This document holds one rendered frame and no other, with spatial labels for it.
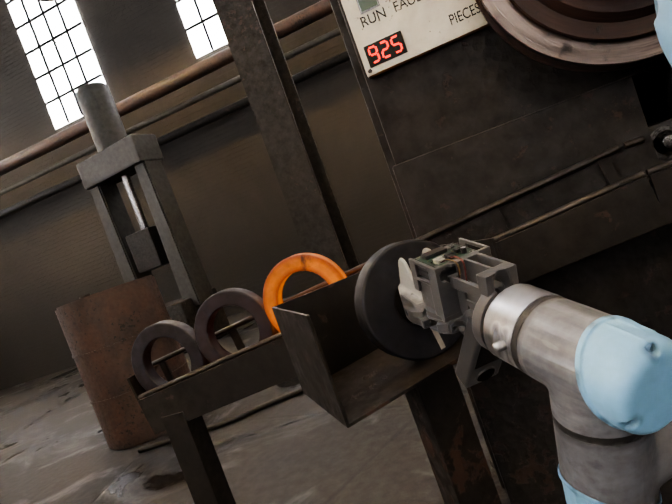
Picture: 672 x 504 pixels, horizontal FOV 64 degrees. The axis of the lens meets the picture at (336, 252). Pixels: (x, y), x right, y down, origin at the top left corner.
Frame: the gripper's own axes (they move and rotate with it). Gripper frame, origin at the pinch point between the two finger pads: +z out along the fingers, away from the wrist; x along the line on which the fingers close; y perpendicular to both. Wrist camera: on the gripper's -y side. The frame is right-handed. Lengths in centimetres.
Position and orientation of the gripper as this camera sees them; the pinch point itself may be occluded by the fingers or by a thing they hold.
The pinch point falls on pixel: (408, 285)
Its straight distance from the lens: 70.5
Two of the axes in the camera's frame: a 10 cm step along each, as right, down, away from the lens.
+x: -8.9, 3.4, -3.0
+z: -3.9, -2.0, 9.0
